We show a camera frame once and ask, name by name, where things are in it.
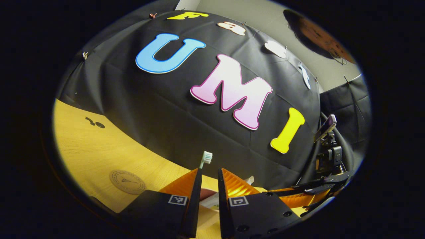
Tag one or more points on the white cloth clip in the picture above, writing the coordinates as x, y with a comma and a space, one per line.
85, 55

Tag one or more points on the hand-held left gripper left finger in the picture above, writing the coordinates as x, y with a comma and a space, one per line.
191, 212

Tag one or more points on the white toothbrush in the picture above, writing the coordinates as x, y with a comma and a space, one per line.
206, 157

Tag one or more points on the black backdrop cloth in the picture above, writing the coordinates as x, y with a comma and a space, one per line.
186, 126

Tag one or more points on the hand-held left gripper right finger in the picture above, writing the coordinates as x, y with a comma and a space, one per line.
259, 212

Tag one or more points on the white toothpaste tube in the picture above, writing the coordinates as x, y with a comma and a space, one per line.
211, 201

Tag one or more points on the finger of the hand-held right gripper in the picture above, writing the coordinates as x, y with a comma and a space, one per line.
318, 205
298, 197

